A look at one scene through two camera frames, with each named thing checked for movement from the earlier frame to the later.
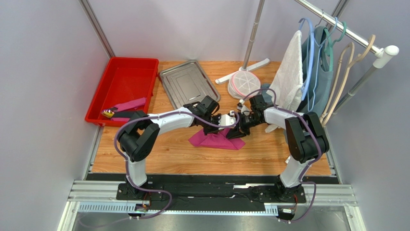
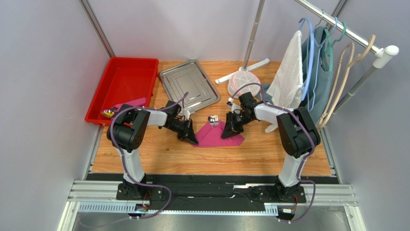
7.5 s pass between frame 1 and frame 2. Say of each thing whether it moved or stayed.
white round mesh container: stayed
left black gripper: moved
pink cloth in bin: stayed
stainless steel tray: stayed
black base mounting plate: stayed
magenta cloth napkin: moved
